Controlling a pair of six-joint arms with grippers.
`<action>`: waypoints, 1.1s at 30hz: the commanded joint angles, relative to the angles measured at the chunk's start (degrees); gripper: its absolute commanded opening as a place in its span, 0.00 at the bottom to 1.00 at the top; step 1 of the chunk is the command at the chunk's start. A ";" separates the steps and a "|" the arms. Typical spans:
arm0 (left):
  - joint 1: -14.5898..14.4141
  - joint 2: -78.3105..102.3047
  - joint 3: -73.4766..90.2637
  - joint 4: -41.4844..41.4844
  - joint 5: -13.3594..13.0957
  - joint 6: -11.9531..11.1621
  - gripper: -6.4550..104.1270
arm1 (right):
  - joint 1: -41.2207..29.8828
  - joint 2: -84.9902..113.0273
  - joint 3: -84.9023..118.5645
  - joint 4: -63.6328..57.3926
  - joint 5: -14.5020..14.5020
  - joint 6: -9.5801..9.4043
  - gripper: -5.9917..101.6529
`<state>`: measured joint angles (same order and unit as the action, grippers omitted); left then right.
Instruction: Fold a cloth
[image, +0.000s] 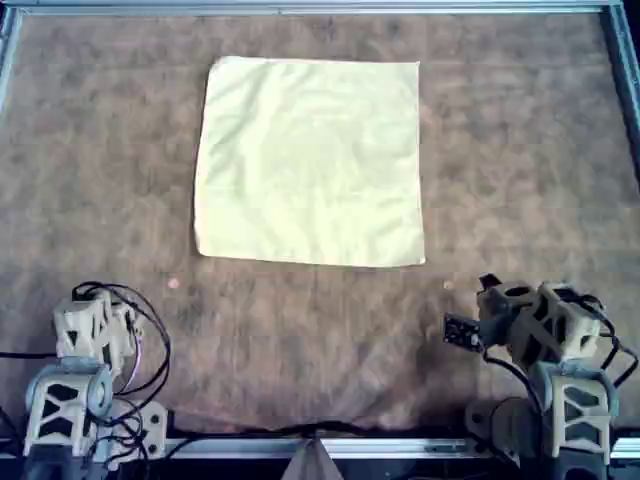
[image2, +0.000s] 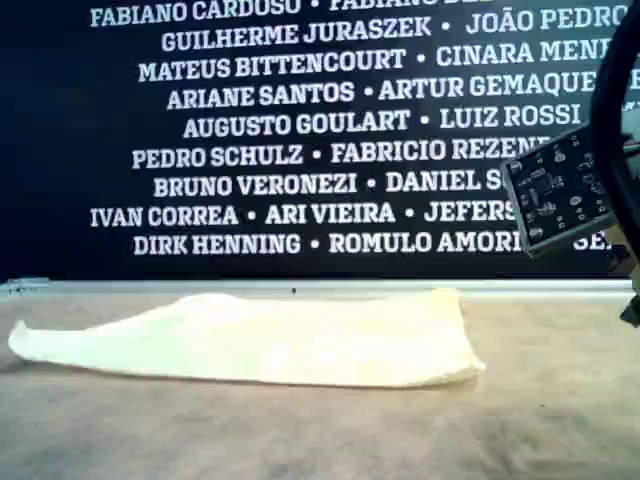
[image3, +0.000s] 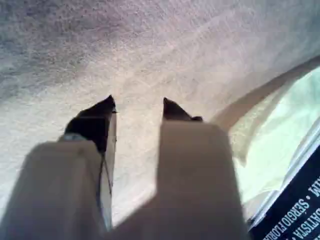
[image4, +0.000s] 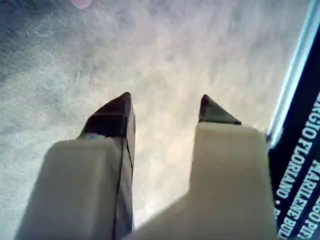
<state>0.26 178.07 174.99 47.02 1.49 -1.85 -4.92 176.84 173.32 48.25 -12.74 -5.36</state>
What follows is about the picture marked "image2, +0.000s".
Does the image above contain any right gripper fixed jaw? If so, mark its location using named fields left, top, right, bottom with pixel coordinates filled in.
left=621, top=293, right=640, bottom=329

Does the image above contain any pale yellow terry cloth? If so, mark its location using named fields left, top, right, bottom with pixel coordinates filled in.
left=7, top=288, right=487, bottom=390

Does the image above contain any black camera cable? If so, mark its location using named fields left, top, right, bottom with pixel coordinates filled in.
left=587, top=2, right=640, bottom=166

